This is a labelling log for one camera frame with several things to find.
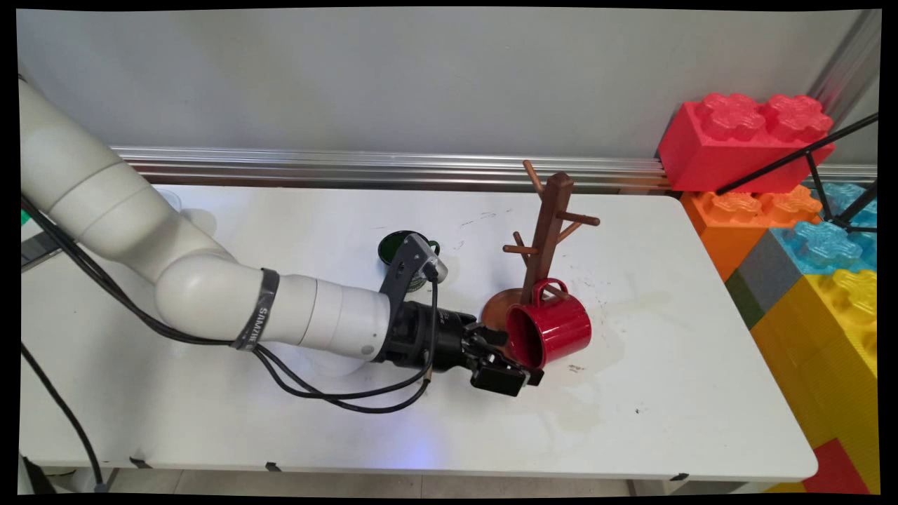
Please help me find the brown wooden mug tree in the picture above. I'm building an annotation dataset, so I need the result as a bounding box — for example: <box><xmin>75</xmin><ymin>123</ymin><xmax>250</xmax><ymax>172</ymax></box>
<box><xmin>481</xmin><ymin>160</ymin><xmax>602</xmax><ymax>334</ymax></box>

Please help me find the grey velcro strap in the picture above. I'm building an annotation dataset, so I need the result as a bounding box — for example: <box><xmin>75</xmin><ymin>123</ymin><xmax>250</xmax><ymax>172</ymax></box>
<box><xmin>232</xmin><ymin>269</ymin><xmax>281</xmax><ymax>351</ymax></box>

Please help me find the black camera cable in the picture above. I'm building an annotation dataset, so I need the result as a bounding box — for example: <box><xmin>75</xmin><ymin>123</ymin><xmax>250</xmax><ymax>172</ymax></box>
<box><xmin>20</xmin><ymin>196</ymin><xmax>441</xmax><ymax>404</ymax></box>

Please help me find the horizontal aluminium rail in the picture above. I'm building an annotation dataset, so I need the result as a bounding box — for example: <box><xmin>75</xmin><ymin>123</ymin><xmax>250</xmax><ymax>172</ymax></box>
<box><xmin>112</xmin><ymin>145</ymin><xmax>878</xmax><ymax>195</ymax></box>

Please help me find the large red toy brick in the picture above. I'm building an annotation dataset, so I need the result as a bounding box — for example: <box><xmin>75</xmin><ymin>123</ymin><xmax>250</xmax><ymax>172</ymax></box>
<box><xmin>657</xmin><ymin>93</ymin><xmax>836</xmax><ymax>195</ymax></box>

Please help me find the large yellow toy brick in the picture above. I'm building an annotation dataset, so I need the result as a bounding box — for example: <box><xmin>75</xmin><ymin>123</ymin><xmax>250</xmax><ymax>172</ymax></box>
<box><xmin>751</xmin><ymin>270</ymin><xmax>879</xmax><ymax>495</ymax></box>

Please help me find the slanted aluminium post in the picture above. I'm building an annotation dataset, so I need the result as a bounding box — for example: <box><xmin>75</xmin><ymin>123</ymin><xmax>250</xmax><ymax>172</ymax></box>
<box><xmin>807</xmin><ymin>11</ymin><xmax>882</xmax><ymax>127</ymax></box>

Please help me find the black tripod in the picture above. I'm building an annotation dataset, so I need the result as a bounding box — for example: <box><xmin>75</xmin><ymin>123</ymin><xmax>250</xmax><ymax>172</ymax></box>
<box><xmin>716</xmin><ymin>114</ymin><xmax>879</xmax><ymax>236</ymax></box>

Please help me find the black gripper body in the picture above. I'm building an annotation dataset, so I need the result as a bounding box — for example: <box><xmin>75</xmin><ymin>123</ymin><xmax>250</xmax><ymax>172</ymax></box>
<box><xmin>382</xmin><ymin>302</ymin><xmax>485</xmax><ymax>372</ymax></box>

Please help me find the grey smartphone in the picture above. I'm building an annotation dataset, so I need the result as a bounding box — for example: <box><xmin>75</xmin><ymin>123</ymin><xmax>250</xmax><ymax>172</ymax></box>
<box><xmin>20</xmin><ymin>230</ymin><xmax>65</xmax><ymax>273</ymax></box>

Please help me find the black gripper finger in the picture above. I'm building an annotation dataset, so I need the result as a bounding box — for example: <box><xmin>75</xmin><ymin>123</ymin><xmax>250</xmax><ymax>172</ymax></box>
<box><xmin>469</xmin><ymin>349</ymin><xmax>545</xmax><ymax>398</ymax></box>
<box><xmin>467</xmin><ymin>323</ymin><xmax>508</xmax><ymax>349</ymax></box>

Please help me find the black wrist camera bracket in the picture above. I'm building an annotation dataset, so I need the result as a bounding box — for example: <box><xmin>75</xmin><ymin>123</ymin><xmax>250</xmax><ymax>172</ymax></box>
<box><xmin>379</xmin><ymin>234</ymin><xmax>439</xmax><ymax>316</ymax></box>

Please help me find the orange toy brick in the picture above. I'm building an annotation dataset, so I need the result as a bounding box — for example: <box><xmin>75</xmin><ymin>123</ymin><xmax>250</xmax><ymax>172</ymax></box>
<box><xmin>679</xmin><ymin>186</ymin><xmax>823</xmax><ymax>283</ymax></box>

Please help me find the dark green enamel mug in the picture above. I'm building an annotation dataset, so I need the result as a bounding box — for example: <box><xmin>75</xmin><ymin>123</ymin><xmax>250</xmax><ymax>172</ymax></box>
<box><xmin>377</xmin><ymin>230</ymin><xmax>441</xmax><ymax>293</ymax></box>

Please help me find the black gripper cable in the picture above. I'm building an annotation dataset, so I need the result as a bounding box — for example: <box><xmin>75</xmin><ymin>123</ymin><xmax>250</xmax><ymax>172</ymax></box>
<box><xmin>20</xmin><ymin>196</ymin><xmax>434</xmax><ymax>492</ymax></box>

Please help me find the blue toy brick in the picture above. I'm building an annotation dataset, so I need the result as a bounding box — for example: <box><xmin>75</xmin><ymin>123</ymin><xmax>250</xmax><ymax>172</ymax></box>
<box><xmin>770</xmin><ymin>184</ymin><xmax>878</xmax><ymax>276</ymax></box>

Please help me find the red ceramic mug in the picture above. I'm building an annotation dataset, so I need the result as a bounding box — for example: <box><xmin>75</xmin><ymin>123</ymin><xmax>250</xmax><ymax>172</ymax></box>
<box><xmin>505</xmin><ymin>278</ymin><xmax>594</xmax><ymax>370</ymax></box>

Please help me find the dark green toy brick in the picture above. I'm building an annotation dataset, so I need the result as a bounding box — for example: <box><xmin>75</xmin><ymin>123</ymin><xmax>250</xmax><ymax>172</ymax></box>
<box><xmin>724</xmin><ymin>270</ymin><xmax>763</xmax><ymax>330</ymax></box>

